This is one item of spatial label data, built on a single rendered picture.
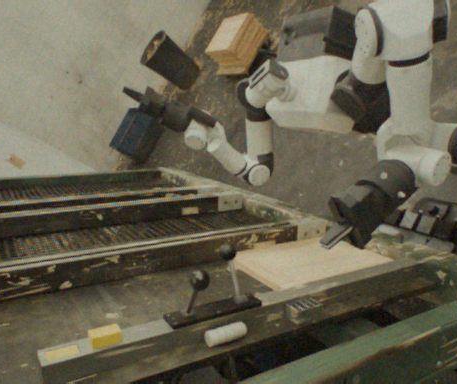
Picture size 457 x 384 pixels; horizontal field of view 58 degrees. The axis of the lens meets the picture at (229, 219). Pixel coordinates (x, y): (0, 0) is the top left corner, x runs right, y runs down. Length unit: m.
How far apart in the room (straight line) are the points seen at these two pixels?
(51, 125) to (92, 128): 0.55
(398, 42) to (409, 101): 0.10
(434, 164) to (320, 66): 0.43
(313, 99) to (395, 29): 0.41
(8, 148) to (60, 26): 2.15
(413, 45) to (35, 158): 4.48
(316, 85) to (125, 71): 5.54
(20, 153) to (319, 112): 4.12
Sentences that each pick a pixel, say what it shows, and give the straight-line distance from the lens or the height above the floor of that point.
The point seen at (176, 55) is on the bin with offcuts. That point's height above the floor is 0.39.
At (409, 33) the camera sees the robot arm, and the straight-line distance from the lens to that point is 0.76.
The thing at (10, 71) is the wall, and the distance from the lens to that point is 6.28.
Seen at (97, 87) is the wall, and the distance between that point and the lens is 6.43.
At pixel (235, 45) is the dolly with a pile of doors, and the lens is 4.39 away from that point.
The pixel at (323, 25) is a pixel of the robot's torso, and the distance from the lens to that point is 1.17.
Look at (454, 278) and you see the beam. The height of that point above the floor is 0.89.
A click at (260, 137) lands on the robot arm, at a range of 1.40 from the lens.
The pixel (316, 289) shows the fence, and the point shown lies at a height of 1.22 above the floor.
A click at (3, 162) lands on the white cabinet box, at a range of 4.93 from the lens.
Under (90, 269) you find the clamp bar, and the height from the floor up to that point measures 1.57.
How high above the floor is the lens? 1.95
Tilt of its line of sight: 34 degrees down
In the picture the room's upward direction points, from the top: 59 degrees counter-clockwise
